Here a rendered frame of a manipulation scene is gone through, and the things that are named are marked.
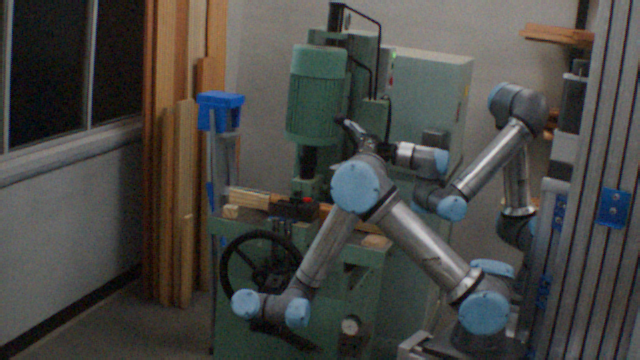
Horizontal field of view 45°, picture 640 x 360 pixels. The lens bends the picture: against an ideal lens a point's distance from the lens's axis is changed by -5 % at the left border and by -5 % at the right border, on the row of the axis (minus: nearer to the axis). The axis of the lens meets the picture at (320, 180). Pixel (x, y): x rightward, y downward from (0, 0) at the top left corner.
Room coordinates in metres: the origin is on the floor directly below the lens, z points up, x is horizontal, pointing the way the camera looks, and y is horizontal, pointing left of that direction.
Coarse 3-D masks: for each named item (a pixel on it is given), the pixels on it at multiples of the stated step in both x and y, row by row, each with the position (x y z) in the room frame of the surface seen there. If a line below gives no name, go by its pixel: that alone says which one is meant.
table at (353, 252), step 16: (240, 208) 2.61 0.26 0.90; (208, 224) 2.48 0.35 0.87; (224, 224) 2.47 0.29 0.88; (240, 224) 2.45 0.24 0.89; (256, 224) 2.45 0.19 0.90; (256, 240) 2.44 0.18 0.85; (352, 240) 2.40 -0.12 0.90; (304, 256) 2.29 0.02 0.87; (352, 256) 2.35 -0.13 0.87; (368, 256) 2.33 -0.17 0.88; (384, 256) 2.32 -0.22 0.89
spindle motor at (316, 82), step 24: (312, 48) 2.49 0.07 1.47; (336, 48) 2.58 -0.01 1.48; (312, 72) 2.48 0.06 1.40; (336, 72) 2.50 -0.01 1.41; (288, 96) 2.56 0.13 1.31; (312, 96) 2.49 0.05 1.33; (336, 96) 2.52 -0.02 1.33; (288, 120) 2.53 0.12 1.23; (312, 120) 2.48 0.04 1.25; (312, 144) 2.48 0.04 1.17
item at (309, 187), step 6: (318, 174) 2.64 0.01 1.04; (294, 180) 2.53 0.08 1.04; (300, 180) 2.53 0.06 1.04; (306, 180) 2.54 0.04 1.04; (312, 180) 2.55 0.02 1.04; (318, 180) 2.58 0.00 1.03; (294, 186) 2.53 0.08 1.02; (300, 186) 2.52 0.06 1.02; (306, 186) 2.52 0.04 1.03; (312, 186) 2.52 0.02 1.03; (318, 186) 2.59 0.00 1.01; (306, 192) 2.51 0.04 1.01; (312, 192) 2.53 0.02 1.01; (318, 192) 2.60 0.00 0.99; (300, 198) 2.52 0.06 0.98; (312, 198) 2.53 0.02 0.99
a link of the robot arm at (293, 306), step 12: (288, 288) 1.95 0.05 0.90; (264, 300) 1.87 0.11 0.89; (276, 300) 1.87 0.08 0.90; (288, 300) 1.87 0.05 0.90; (300, 300) 1.87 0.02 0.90; (264, 312) 1.85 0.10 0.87; (276, 312) 1.85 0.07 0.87; (288, 312) 1.84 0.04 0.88; (300, 312) 1.84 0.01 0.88; (276, 324) 1.86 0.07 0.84; (288, 324) 1.84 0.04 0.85; (300, 324) 1.84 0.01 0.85
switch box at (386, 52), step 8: (376, 48) 2.80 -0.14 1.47; (384, 48) 2.79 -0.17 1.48; (392, 48) 2.81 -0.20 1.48; (376, 56) 2.79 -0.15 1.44; (384, 56) 2.79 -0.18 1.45; (392, 56) 2.82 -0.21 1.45; (384, 64) 2.79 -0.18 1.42; (384, 72) 2.78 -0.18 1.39; (392, 72) 2.85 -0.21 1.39; (384, 80) 2.78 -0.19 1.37; (384, 88) 2.78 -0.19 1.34
